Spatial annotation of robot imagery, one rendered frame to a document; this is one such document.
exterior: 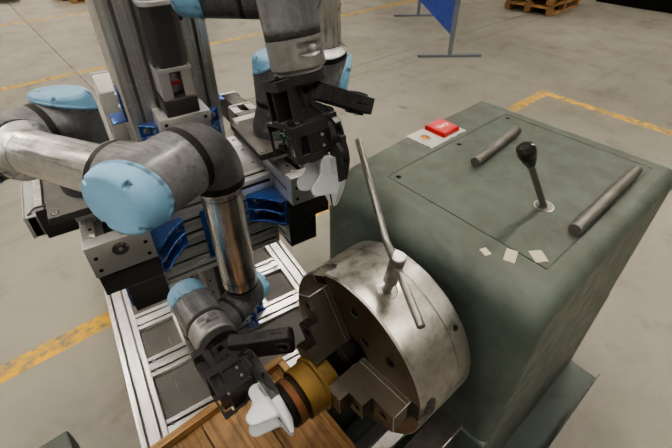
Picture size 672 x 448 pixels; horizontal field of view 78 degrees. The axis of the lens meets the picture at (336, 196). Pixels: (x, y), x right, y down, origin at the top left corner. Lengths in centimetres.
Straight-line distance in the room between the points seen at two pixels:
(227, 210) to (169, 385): 116
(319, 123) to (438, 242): 31
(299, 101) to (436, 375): 45
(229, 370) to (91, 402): 149
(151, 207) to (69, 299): 204
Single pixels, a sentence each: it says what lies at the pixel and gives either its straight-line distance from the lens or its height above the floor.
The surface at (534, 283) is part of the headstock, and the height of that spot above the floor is 125.
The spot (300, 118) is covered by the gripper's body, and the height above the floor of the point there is 148.
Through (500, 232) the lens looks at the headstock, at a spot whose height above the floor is 126.
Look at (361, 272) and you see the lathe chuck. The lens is 69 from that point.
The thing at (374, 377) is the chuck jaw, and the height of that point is 110.
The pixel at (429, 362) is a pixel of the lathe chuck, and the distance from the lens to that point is 68.
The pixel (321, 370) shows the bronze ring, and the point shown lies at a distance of 73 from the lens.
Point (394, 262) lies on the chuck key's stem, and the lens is 60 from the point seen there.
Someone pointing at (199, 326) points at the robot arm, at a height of 111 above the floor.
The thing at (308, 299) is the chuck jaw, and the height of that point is 120.
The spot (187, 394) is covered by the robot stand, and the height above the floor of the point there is 21.
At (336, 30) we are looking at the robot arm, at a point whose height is 145.
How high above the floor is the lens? 174
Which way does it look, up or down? 37 degrees down
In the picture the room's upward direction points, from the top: straight up
